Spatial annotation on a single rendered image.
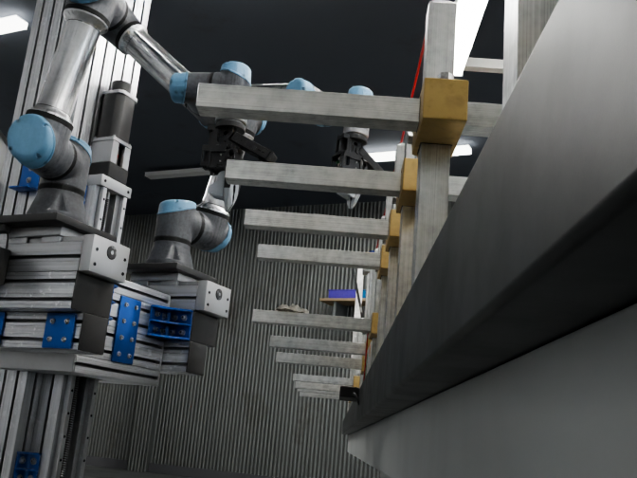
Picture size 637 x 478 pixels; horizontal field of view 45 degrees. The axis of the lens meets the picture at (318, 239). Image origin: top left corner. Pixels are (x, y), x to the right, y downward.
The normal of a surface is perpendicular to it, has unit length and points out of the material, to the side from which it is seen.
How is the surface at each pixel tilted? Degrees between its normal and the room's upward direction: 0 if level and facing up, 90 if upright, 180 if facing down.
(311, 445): 90
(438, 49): 90
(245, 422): 90
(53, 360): 90
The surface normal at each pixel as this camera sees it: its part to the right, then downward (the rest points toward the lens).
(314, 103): -0.02, -0.25
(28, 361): -0.41, -0.27
